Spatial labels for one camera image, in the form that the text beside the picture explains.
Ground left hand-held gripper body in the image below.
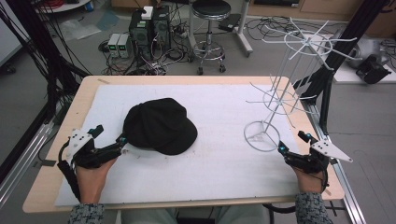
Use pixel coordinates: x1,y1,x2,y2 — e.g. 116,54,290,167
64,128,123,171

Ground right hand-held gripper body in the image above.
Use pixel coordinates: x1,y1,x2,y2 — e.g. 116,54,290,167
284,139,355,175

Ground white wire hat rack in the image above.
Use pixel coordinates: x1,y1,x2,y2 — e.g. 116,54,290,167
244,17,364,153

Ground black cap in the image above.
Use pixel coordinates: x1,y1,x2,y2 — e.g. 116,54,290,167
122,97,199,156

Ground person's right hand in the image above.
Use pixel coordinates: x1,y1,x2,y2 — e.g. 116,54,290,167
291,165,329,194

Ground person's left hand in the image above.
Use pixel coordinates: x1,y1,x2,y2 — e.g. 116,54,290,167
75,157,118,205

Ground white foam mat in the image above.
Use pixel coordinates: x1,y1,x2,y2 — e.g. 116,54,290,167
54,83,308,208

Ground white platform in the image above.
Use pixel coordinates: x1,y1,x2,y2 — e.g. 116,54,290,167
332,36,396,85

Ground grey power supply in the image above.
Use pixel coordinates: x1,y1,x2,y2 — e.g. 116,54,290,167
117,33,134,59
106,33,121,59

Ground black device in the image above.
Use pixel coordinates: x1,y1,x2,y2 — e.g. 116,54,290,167
355,53,393,85

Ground clear plastic sheet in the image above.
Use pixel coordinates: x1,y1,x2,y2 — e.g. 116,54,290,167
58,18,103,41

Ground black computer tower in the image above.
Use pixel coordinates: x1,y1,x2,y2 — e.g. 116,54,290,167
128,9,154,61
151,5,173,53

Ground white stand leg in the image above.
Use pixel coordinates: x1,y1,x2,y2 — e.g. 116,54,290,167
233,0,255,58

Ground white box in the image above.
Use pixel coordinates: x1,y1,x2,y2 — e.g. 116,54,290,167
140,6,154,21

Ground white round table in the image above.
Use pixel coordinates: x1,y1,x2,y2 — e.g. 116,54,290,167
35,0,92,14

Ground black adapter box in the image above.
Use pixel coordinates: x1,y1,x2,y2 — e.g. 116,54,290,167
217,13,243,33

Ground black round stool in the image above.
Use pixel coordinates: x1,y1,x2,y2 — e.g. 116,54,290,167
190,0,233,76

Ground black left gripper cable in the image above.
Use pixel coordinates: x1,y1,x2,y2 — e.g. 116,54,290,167
56,139,82,203

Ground aluminium rail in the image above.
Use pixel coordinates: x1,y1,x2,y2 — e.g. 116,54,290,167
0,121,56,208
306,101,368,224

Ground tangle of cables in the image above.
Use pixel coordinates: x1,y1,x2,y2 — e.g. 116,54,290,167
98,39,195,77

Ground black frame with cables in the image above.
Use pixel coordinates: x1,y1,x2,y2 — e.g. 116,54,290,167
0,0,92,125

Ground black frame post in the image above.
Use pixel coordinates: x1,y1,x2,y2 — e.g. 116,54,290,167
292,0,391,136

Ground black floor cables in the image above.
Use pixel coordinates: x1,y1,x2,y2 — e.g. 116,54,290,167
244,14,345,42

